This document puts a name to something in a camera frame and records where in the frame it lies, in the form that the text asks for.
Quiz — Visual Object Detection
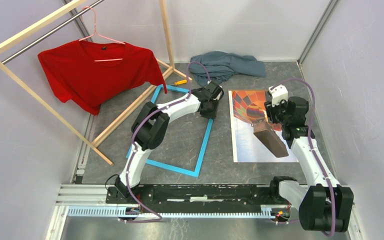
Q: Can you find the grey-blue crumpled cloth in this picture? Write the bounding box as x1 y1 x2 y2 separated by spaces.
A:
188 51 267 87

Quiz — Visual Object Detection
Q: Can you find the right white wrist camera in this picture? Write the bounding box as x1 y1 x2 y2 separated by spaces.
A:
268 84 289 107

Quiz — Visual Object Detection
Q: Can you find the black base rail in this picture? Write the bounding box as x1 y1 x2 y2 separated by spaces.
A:
105 184 289 213

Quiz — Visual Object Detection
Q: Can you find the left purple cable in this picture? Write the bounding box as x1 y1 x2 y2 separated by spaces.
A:
124 61 213 223

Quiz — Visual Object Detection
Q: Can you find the red t-shirt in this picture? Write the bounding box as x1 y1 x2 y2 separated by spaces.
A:
37 40 165 115

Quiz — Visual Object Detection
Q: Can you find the wooden clothes rack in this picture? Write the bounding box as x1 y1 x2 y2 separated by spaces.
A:
0 0 194 167

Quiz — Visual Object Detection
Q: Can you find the yellow handled screwdriver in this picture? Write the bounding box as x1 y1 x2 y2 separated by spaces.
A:
172 79 188 86

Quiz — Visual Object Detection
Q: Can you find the hot-air balloon photo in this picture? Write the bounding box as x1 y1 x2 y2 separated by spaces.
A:
228 89 299 163

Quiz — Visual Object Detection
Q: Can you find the grey slotted cable duct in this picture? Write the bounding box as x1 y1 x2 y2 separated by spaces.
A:
66 205 280 220

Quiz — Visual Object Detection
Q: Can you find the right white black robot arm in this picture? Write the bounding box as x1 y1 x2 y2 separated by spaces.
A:
264 96 354 235

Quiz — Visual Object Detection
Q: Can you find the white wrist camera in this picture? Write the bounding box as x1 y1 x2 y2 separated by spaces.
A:
268 84 289 107
206 80 224 101

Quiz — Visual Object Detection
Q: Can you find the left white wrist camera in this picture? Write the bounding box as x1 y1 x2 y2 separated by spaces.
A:
206 80 224 101

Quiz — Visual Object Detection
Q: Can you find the purple cable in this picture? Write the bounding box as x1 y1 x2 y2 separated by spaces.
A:
274 77 338 238
124 61 213 223

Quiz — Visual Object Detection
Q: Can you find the pink clothes hanger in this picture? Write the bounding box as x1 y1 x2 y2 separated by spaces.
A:
78 5 127 63

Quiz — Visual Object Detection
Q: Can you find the blue picture frame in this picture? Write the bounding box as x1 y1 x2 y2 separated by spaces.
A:
126 85 214 178

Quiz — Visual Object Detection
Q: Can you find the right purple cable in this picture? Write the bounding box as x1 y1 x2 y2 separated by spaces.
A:
274 77 338 238

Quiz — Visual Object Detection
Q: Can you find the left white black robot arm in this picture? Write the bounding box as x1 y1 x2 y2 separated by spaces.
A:
115 81 224 204

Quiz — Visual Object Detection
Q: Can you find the aluminium corner profile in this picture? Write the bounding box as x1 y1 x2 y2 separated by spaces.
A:
296 0 340 67

